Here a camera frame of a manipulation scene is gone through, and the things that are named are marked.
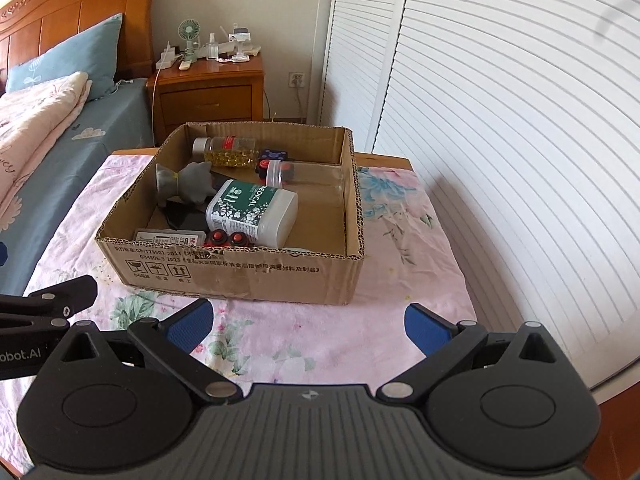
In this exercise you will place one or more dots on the pink white box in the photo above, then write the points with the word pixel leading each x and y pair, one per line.
pixel 165 236

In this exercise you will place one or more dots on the small red black toy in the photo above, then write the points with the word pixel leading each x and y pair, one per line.
pixel 272 156

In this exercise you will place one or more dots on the white phone stand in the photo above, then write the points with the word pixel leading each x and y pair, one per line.
pixel 240 40

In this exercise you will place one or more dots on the white wall socket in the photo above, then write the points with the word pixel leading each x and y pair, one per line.
pixel 297 80

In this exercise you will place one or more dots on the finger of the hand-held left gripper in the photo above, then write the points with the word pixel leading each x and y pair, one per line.
pixel 75 295

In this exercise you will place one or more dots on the white louvred closet doors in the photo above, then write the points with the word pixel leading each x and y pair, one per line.
pixel 500 135

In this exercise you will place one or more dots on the black device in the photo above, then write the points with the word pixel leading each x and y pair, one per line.
pixel 185 215

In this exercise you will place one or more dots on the pink floral tablecloth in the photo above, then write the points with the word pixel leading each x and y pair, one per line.
pixel 390 260

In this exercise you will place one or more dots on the clear plastic jar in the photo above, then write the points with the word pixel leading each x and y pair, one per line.
pixel 305 177

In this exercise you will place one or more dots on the blue bed sheet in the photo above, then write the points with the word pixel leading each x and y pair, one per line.
pixel 105 125

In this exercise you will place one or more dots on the pink floral quilt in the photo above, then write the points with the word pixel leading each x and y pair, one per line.
pixel 35 130

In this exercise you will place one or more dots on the white power strip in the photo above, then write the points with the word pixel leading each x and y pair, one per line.
pixel 169 57

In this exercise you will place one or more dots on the grey shark toy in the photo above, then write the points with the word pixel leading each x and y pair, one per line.
pixel 192 182

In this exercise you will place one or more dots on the glass bottle of yellow beads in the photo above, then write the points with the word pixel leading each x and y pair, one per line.
pixel 227 152

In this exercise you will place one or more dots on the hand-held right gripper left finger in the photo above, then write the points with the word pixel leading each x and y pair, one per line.
pixel 187 327

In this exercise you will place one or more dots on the white cotton swab box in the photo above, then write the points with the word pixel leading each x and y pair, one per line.
pixel 250 210

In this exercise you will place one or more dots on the large blue pillow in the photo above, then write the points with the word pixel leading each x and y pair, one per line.
pixel 70 55

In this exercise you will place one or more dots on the small green desk fan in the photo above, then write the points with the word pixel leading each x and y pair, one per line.
pixel 188 32

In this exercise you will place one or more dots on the cardboard box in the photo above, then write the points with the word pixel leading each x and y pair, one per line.
pixel 240 275

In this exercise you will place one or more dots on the wooden nightstand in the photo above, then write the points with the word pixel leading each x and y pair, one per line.
pixel 210 95

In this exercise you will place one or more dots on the wooden headboard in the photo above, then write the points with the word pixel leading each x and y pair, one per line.
pixel 85 15

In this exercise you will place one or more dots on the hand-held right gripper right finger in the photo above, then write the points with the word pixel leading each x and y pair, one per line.
pixel 425 327

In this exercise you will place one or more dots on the red toy robot block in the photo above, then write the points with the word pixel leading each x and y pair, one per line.
pixel 227 239

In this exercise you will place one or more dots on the clear spray bottle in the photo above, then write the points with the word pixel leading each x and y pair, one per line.
pixel 213 47

